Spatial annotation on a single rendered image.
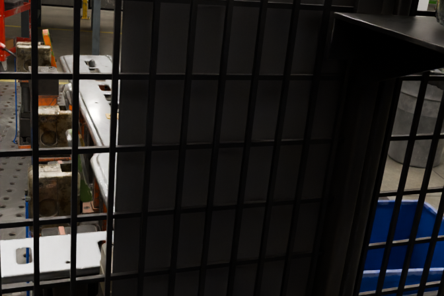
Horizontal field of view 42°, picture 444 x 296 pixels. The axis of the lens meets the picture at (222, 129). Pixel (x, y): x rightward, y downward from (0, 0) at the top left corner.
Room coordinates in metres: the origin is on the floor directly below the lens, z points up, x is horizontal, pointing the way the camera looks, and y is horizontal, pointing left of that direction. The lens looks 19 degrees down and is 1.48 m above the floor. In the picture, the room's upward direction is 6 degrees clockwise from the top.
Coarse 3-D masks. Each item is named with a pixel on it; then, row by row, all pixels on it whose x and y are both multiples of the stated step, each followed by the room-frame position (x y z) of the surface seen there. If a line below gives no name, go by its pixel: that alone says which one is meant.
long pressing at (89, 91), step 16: (64, 64) 1.89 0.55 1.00; (80, 64) 1.90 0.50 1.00; (96, 64) 1.93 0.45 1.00; (80, 80) 1.71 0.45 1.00; (80, 96) 1.55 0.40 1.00; (96, 96) 1.55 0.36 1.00; (96, 112) 1.41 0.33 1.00; (96, 128) 1.30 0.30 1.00; (96, 144) 1.21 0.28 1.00; (96, 160) 1.11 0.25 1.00; (96, 176) 1.04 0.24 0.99
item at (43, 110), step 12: (48, 108) 1.28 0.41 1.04; (60, 108) 1.31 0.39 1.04; (48, 120) 1.25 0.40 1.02; (60, 120) 1.26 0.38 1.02; (48, 132) 1.26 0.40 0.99; (60, 132) 1.26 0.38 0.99; (48, 144) 1.26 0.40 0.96; (60, 144) 1.26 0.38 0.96; (48, 156) 1.25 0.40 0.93; (60, 156) 1.27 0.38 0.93
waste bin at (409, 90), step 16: (400, 96) 4.00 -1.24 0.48; (416, 96) 3.87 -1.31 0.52; (432, 96) 3.83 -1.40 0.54; (400, 112) 3.97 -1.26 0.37; (432, 112) 3.85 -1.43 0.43; (400, 128) 3.95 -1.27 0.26; (432, 128) 3.86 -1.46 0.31; (400, 144) 3.94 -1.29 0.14; (416, 144) 3.88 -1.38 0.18; (400, 160) 3.92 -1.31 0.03; (416, 160) 3.87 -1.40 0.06
